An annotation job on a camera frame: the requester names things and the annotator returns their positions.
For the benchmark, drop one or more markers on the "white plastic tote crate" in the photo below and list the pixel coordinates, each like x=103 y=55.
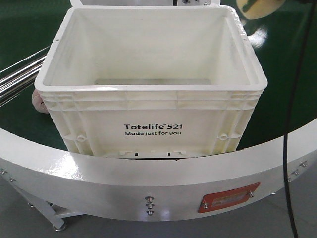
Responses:
x=132 y=81

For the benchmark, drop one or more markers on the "pink plush toy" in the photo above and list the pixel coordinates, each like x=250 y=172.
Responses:
x=38 y=102

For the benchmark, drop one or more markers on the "yellow plush peach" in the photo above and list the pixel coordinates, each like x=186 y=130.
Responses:
x=255 y=9

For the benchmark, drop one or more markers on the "white outer conveyor rim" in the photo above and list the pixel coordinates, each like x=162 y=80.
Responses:
x=137 y=190

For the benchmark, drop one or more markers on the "orange warning label plate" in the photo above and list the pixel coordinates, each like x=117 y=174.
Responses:
x=224 y=199

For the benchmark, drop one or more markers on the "white inner conveyor hub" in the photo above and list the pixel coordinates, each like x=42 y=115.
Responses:
x=146 y=3

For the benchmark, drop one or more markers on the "white conveyor support leg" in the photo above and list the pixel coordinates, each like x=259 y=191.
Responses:
x=53 y=213

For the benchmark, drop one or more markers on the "chrome roller bars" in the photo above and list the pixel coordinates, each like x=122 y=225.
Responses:
x=13 y=84

